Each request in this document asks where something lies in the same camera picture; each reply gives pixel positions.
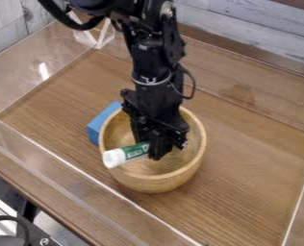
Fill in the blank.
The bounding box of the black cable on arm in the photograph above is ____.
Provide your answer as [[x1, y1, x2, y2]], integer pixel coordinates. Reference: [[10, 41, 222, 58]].
[[168, 63, 196, 101]]

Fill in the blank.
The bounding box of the green and white marker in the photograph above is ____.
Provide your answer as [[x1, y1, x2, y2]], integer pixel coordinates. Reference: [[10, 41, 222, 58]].
[[101, 142, 149, 169]]

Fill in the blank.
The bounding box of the black table leg bracket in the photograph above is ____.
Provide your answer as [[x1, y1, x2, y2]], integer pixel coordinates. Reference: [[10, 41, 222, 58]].
[[0, 203, 63, 246]]

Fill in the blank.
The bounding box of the brown wooden bowl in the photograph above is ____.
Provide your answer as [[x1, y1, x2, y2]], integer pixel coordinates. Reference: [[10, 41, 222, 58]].
[[99, 108, 207, 193]]

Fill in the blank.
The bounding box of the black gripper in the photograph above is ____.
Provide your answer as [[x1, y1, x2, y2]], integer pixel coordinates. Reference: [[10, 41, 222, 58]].
[[120, 76, 188, 160]]

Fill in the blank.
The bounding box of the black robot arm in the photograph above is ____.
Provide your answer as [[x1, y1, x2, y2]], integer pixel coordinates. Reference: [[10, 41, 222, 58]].
[[37, 0, 192, 160]]

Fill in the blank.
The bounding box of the clear acrylic table enclosure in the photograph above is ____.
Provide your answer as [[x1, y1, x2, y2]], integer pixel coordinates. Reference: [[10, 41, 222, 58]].
[[0, 23, 304, 246]]

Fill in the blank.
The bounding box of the blue block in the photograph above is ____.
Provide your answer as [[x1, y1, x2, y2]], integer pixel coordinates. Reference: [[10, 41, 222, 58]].
[[85, 101, 120, 145]]

